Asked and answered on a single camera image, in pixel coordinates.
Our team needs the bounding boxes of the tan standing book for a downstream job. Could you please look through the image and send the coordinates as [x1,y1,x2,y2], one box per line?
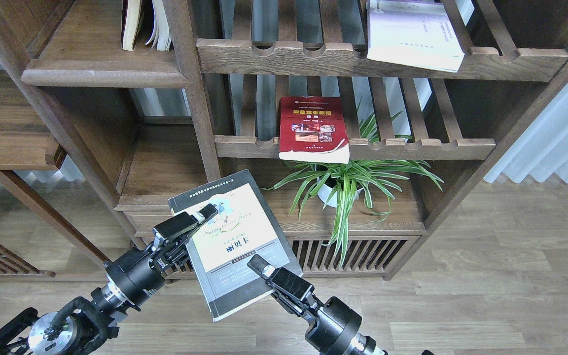
[121,0,143,51]

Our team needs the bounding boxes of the wooden side table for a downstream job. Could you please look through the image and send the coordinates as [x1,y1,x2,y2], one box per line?
[0,70,131,280]

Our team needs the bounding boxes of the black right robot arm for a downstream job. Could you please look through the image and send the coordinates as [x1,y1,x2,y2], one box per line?
[248,254,387,355]

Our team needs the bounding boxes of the white curtain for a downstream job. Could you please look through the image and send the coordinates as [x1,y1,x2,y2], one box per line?
[484,83,568,183]

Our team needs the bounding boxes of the white plant pot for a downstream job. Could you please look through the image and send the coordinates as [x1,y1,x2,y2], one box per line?
[317,170,363,208]

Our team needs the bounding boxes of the grey green cover book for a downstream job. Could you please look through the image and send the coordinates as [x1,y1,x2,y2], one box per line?
[168,169,303,321]

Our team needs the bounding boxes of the red cover book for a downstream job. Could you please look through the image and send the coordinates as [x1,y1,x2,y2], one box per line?
[278,96,350,164]

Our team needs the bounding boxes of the white open standing book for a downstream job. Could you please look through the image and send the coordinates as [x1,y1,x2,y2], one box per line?
[145,0,172,50]

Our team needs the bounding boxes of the white paperback book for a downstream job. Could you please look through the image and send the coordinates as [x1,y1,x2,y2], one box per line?
[367,0,464,72]

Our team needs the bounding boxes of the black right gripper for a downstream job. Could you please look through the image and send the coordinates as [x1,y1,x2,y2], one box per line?
[248,254,363,355]

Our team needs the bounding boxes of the dark wooden bookshelf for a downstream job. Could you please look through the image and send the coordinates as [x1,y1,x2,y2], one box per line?
[0,0,568,280]

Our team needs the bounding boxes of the green spider plant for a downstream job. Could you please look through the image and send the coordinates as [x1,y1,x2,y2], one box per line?
[260,101,445,267]

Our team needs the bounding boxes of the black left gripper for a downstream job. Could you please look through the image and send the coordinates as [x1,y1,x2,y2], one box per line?
[105,204,218,312]

